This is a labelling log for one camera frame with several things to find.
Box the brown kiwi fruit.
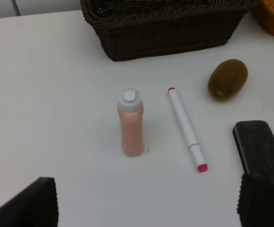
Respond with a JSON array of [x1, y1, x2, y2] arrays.
[[208, 59, 248, 101]]

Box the pink bottle white cap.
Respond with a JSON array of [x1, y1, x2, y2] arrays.
[[117, 88, 144, 157]]

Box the white marker pink caps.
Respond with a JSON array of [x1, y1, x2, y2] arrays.
[[168, 87, 208, 173]]

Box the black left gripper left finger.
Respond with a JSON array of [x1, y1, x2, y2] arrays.
[[0, 177, 59, 227]]

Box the orange wicker basket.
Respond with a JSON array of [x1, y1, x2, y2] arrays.
[[252, 0, 274, 35]]

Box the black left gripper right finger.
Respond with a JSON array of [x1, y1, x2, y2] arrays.
[[237, 174, 274, 227]]

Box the dark felt board eraser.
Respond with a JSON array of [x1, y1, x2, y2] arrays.
[[232, 120, 274, 185]]

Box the dark brown wicker basket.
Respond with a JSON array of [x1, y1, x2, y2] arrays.
[[80, 0, 258, 61]]

